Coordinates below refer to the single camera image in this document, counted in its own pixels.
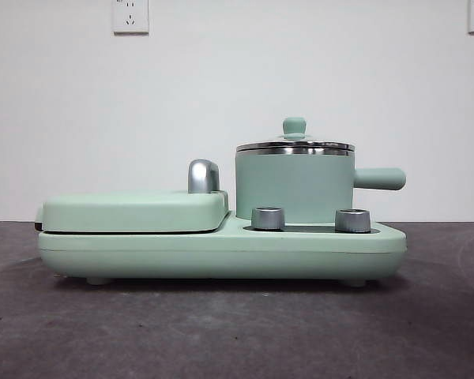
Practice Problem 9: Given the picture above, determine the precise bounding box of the chrome griddle cover handle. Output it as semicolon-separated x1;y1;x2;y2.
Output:
187;158;222;195

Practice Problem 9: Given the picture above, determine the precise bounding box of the green pot with side handle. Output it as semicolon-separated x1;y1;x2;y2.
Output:
235;148;407;222

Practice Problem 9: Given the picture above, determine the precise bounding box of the green breakfast machine base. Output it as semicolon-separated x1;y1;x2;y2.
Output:
38;208;408;286

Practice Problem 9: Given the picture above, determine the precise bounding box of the glass pot lid green knob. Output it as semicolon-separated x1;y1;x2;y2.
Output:
235;116;356;153

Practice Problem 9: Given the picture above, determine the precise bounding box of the green hinged griddle cover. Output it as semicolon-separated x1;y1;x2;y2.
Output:
34;188;230;234

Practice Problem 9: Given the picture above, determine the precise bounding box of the silver control knob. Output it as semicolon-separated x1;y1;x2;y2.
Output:
334;208;371;233
250;206;285;231

